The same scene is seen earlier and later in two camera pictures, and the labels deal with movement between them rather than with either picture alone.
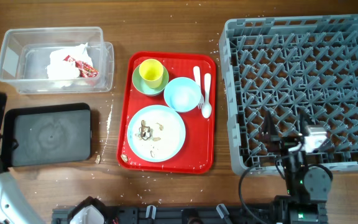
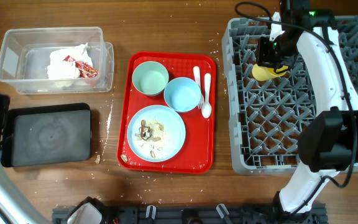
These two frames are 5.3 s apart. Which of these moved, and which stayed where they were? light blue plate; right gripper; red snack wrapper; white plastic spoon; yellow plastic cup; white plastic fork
Moved: right gripper; yellow plastic cup
Stayed: light blue plate; white plastic fork; red snack wrapper; white plastic spoon
